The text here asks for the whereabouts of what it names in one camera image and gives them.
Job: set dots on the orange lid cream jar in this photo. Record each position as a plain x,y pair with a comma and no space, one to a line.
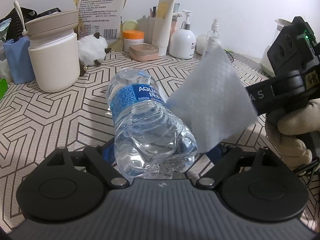
132,37

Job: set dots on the green rectangular box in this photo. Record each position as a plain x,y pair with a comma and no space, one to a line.
3,87

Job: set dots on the green round lid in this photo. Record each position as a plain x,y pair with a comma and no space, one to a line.
130,25

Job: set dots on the black bag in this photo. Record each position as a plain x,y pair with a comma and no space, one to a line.
11,25

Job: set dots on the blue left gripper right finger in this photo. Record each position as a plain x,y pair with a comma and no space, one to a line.
216,154

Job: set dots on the pink rectangular compact case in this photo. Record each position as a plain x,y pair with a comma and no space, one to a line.
143,52

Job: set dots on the white jar with beige lid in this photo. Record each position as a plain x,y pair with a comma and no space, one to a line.
53,50

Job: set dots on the white cosmetic tube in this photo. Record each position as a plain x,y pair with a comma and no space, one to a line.
161,31

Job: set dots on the beige gloved right hand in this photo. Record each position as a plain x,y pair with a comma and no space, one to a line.
283,129

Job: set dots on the clear spray bottle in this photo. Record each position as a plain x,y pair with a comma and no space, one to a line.
212,38

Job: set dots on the white pump lotion bottle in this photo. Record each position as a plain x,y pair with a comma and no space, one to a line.
183,40

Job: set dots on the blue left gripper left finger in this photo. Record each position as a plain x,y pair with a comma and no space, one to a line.
108,153

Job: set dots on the beige printed food pouch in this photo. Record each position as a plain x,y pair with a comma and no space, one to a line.
104,17

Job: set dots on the clear plastic water bottle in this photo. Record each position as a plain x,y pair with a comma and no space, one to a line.
150,142

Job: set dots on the pink pen holder cup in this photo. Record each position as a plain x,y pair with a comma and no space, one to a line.
174,21

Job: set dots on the white fluffy sheep toy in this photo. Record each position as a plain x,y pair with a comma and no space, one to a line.
92,49

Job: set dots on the white paper towel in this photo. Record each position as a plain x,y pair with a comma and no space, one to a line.
213,102

